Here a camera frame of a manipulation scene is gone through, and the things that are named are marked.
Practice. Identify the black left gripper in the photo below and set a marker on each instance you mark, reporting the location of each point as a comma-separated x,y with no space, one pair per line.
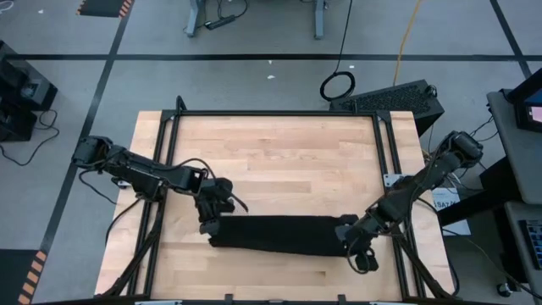
216,197

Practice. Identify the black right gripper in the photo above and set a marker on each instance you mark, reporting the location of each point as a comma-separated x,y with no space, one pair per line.
355,239

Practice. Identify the black cloth napkin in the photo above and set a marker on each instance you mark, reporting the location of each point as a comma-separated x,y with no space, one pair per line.
275,235

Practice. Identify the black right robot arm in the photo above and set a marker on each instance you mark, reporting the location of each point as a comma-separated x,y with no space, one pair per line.
423,182

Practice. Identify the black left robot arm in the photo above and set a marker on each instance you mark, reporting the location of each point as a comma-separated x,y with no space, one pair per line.
139,169

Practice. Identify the silver mounting plate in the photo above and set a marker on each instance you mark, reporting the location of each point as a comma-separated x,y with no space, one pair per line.
123,183
390,180

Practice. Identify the white paper sheet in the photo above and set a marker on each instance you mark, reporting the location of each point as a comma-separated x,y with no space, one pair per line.
453,197

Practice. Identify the black perforated computer tower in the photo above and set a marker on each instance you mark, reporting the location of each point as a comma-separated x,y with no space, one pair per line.
389,99

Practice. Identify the black desk base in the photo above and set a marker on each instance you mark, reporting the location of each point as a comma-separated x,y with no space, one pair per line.
495,182

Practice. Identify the black caster wheel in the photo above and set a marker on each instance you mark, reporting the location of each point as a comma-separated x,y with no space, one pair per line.
504,290

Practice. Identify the grey desk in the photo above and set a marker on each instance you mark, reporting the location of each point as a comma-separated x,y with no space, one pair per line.
514,254

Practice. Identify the black keyboard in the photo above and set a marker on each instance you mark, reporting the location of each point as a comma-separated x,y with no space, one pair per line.
534,243

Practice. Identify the grey side table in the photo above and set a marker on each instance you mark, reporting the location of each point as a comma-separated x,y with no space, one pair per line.
521,161

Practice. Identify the black hazard striped mat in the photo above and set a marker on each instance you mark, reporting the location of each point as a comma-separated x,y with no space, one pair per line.
12,275
103,7

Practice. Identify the black power strip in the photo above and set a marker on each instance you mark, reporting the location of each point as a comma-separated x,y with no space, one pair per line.
220,22

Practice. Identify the grey desk leg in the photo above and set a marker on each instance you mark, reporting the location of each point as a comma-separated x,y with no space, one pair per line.
319,21
194,19

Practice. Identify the black monitor with blue screen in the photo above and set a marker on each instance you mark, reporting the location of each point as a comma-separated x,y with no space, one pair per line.
529,110

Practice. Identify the black equipment case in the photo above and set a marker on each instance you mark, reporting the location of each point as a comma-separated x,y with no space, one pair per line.
17,84

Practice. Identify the silver edge bracket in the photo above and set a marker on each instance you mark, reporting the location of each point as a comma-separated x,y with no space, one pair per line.
394,303
158,303

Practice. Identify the black aluminium table frame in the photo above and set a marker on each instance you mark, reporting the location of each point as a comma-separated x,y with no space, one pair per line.
275,113

